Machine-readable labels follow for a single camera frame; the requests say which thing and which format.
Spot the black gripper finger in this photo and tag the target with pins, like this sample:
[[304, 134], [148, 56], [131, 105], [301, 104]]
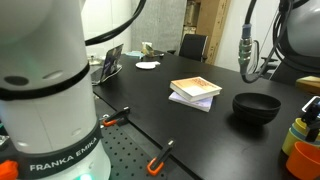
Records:
[[313, 124]]

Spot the yellow cup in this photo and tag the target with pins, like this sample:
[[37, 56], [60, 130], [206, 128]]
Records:
[[299, 128], [288, 143]]

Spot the orange plastic cup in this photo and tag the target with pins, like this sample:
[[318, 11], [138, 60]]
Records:
[[304, 161]]

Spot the blue plastic cup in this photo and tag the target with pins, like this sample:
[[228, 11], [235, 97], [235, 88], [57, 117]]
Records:
[[293, 134]]

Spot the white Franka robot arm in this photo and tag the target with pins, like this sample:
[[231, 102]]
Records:
[[47, 98]]

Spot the black office chair right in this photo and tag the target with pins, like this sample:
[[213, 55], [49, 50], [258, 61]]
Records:
[[286, 75]]

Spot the black office chair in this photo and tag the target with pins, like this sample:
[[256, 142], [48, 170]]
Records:
[[193, 46], [286, 75]]

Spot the black bowl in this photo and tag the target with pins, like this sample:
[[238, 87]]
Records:
[[255, 108]]

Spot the grey office chair back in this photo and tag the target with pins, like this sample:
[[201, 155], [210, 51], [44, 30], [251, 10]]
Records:
[[261, 64]]

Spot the white book underneath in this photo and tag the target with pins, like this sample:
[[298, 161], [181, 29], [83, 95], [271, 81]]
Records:
[[203, 105]]

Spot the orange cover book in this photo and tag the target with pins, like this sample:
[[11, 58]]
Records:
[[194, 89]]

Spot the black office chair far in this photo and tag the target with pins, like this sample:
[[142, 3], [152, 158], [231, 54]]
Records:
[[193, 46]]

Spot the cardboard box tall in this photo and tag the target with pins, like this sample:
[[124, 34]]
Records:
[[211, 21]]

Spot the near black orange clamp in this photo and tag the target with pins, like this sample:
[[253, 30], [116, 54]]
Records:
[[157, 163]]

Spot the black orange clamp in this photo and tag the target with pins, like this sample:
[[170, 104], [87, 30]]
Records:
[[157, 163], [111, 120]]

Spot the white paper plate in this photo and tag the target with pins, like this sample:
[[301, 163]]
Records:
[[147, 65]]

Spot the items pile on table end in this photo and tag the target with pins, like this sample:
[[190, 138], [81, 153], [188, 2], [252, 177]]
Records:
[[146, 51]]

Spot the far black orange clamp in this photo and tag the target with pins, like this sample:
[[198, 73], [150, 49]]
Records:
[[111, 120]]

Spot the open laptop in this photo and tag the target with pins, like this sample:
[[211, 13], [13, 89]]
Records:
[[110, 66]]

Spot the tablet with white frame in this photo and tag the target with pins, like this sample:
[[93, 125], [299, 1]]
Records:
[[314, 99]]

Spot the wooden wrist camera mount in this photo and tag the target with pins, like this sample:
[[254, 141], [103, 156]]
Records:
[[310, 84]]

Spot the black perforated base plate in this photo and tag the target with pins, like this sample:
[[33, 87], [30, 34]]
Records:
[[129, 161]]

